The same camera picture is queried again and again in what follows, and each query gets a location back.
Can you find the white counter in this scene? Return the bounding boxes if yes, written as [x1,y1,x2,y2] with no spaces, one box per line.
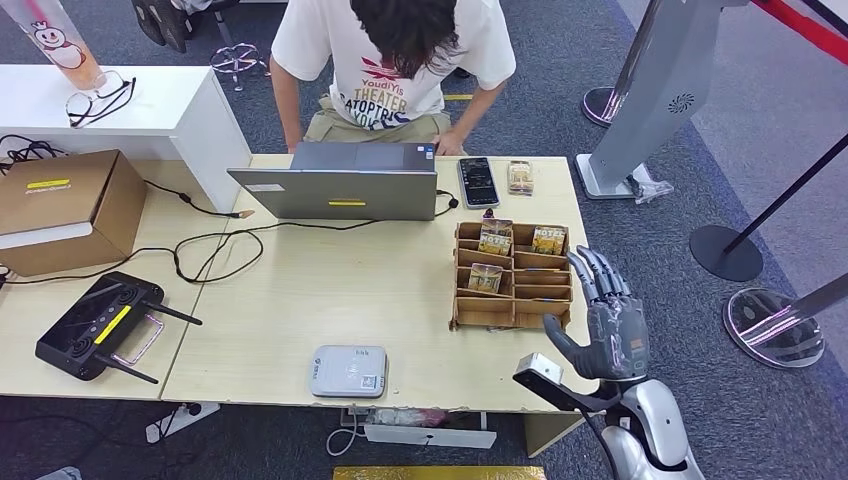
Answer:
[0,64,253,215]

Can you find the white cable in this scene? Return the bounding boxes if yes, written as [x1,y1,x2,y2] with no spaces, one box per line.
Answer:
[325,405,370,458]

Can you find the white box under table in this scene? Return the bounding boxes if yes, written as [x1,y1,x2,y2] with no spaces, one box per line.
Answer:
[364,423,498,450]

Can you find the black cable with plug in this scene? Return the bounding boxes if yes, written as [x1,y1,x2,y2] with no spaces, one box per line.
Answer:
[144,180,257,221]

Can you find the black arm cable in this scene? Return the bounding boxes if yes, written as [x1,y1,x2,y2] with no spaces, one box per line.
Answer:
[582,410,624,480]

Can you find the red barrier belt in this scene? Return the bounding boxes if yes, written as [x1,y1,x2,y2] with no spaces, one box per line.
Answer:
[751,0,848,68]

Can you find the gold floor tape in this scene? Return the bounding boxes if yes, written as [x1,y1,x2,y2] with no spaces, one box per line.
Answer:
[333,466,548,480]

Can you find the black-framed glasses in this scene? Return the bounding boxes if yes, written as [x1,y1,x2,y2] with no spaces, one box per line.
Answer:
[64,71,138,129]

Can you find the brown cardboard box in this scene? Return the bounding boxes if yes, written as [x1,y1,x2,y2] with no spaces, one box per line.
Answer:
[0,149,148,278]

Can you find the stack of gold cards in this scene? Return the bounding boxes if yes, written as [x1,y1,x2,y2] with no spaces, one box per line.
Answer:
[507,160,535,197]

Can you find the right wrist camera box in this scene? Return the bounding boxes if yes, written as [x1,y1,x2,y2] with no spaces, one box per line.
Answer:
[511,352,624,415]

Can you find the black looped cable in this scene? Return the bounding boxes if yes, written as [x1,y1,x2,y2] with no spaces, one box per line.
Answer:
[0,220,384,287]

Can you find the gold hotel key card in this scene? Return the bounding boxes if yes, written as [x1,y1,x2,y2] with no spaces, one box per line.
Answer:
[467,263,505,295]
[478,219,515,258]
[531,225,569,257]

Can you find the silver kiosk stand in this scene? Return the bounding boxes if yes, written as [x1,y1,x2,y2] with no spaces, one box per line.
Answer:
[574,0,753,201]

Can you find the clear plastic bag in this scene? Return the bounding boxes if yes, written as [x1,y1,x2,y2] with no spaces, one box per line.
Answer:
[625,173,676,205]

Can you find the black cable bundle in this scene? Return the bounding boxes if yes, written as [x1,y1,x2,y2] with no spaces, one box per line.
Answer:
[0,134,68,177]

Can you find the wooden card organizer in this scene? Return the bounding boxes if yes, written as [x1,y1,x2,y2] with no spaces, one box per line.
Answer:
[450,221,575,336]

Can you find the black office chair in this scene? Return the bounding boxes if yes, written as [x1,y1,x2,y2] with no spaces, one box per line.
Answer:
[129,0,240,53]

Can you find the black remote controller with antennas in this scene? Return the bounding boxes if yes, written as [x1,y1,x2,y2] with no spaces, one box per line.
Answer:
[34,271,204,386]

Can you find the dark round stanchion base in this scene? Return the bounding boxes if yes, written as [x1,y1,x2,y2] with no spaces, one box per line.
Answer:
[581,86,627,129]

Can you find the black smartphone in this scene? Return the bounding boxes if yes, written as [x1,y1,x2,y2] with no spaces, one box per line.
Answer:
[458,156,502,211]

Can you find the chrome base stanchion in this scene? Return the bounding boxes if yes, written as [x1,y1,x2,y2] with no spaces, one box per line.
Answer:
[722,272,848,370]

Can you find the snowman print cup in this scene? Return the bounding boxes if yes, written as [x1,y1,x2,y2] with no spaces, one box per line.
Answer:
[14,0,109,92]

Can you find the black stanchion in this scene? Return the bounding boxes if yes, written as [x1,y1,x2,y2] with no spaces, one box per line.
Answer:
[689,134,848,284]

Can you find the grey card reader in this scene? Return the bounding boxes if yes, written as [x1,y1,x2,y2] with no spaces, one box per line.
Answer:
[308,344,389,399]

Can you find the person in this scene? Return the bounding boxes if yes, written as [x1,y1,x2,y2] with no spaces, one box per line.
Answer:
[269,0,518,157]

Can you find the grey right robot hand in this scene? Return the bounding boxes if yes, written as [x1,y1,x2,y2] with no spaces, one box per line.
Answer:
[543,245,652,384]

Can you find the chrome stool base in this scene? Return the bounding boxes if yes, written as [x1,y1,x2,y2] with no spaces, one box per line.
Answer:
[209,9,273,93]

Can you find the white power strip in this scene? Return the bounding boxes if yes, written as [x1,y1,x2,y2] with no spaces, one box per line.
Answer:
[145,402,222,445]

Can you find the person's left hand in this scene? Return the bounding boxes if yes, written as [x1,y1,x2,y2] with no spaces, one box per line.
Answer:
[433,129,469,157]

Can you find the grey laptop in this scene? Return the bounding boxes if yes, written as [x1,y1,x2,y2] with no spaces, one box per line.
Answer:
[227,142,439,223]

